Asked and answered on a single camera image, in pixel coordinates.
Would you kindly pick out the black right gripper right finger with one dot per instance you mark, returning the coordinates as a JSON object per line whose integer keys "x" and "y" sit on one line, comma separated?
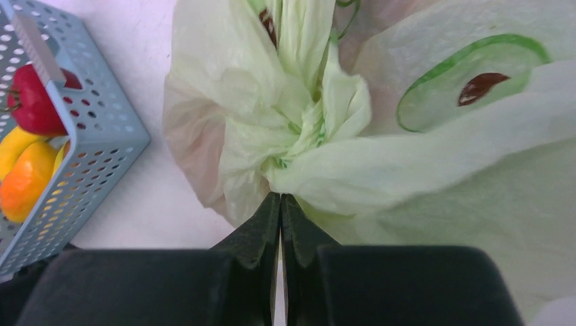
{"x": 328, "y": 283}

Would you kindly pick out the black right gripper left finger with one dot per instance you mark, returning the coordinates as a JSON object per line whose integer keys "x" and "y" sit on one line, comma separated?
{"x": 232, "y": 283}

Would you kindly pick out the light green plastic bag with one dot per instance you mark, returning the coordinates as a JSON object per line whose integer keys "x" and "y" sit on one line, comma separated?
{"x": 390, "y": 122}

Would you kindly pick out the yellow fake banana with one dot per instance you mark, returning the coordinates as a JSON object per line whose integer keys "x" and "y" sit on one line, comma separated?
{"x": 60, "y": 156}
{"x": 13, "y": 145}

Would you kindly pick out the orange fake mango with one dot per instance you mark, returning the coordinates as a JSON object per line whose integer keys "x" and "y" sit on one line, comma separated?
{"x": 25, "y": 183}

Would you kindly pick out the red fake tomato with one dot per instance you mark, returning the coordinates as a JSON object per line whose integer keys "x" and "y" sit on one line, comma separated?
{"x": 30, "y": 105}

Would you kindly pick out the light blue perforated basket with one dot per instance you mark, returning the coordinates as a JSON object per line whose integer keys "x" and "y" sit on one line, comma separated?
{"x": 105, "y": 132}

